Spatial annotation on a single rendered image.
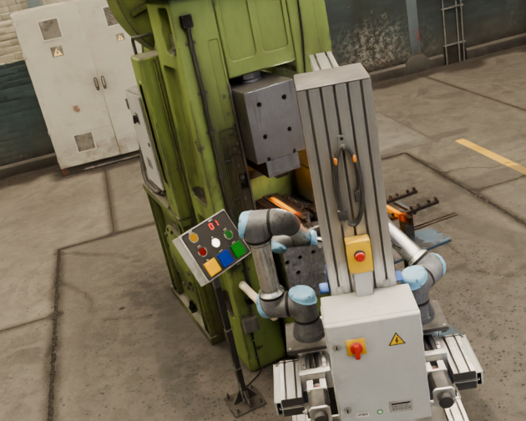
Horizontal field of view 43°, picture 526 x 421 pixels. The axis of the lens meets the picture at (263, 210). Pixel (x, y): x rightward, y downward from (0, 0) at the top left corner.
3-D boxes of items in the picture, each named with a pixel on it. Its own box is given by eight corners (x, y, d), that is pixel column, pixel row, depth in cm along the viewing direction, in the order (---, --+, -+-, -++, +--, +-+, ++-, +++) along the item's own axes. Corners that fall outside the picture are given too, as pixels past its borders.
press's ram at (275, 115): (318, 144, 372) (307, 74, 356) (257, 164, 360) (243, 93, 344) (285, 130, 408) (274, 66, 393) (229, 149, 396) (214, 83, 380)
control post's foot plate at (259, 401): (269, 403, 388) (266, 391, 385) (235, 419, 381) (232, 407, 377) (254, 384, 407) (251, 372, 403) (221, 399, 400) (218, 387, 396)
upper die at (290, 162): (300, 167, 372) (297, 151, 368) (269, 178, 365) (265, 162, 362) (269, 151, 408) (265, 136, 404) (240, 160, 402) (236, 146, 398)
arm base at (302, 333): (327, 340, 295) (324, 322, 291) (294, 345, 296) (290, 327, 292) (324, 321, 309) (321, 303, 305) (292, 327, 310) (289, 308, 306)
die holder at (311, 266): (347, 284, 403) (336, 218, 385) (292, 307, 391) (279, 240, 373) (304, 252, 451) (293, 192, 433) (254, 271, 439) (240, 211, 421)
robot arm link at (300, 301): (317, 322, 292) (312, 296, 287) (288, 323, 295) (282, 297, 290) (321, 306, 303) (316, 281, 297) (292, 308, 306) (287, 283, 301)
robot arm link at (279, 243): (291, 247, 310) (291, 225, 315) (268, 249, 313) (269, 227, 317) (295, 253, 317) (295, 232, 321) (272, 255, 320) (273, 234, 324)
